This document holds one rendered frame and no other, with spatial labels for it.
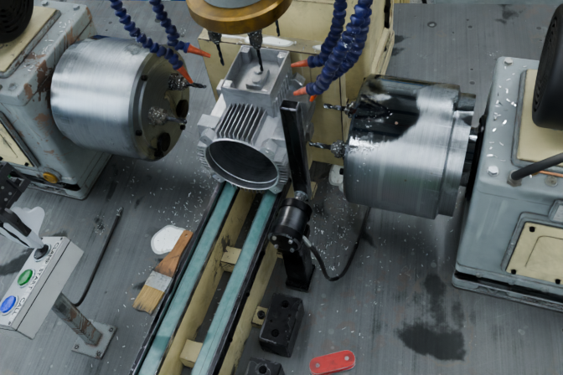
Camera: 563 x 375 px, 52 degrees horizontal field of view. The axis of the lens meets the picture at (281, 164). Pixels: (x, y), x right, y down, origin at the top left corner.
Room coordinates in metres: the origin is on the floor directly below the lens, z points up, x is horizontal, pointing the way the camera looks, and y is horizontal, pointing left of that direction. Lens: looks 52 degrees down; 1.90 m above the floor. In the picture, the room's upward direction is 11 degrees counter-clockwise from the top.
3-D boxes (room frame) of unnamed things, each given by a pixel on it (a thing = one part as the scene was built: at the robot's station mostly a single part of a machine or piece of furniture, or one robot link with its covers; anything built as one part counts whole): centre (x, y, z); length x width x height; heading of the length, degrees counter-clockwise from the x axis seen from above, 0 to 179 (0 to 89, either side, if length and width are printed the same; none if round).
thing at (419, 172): (0.65, -0.26, 1.04); 0.41 x 0.25 x 0.25; 63
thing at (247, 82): (0.83, 0.02, 1.11); 0.12 x 0.11 x 0.07; 153
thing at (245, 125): (0.80, 0.03, 1.01); 0.20 x 0.19 x 0.19; 153
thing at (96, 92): (0.96, 0.35, 1.04); 0.37 x 0.25 x 0.25; 63
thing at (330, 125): (0.94, -0.04, 0.97); 0.30 x 0.11 x 0.34; 63
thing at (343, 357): (0.37, -0.02, 0.81); 0.09 x 0.03 x 0.02; 93
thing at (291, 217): (0.70, -0.11, 0.92); 0.45 x 0.13 x 0.24; 153
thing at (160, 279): (0.63, 0.29, 0.80); 0.21 x 0.05 x 0.01; 147
